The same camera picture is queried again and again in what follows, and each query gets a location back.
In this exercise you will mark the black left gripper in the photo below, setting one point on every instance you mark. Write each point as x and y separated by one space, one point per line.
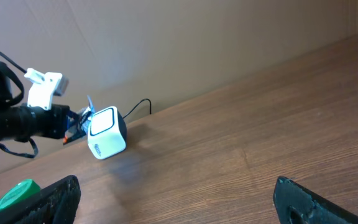
51 123

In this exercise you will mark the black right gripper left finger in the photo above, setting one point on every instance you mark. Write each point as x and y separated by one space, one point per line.
55 204

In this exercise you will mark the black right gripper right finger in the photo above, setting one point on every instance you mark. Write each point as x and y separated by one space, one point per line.
296 204

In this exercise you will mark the green lid jar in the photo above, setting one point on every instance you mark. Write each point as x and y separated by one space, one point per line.
18 193

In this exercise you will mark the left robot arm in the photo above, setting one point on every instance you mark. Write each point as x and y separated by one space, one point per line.
20 123

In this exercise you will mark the white barcode scanner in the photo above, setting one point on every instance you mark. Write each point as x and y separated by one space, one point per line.
107 133

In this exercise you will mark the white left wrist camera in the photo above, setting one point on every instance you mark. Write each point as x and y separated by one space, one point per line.
44 87

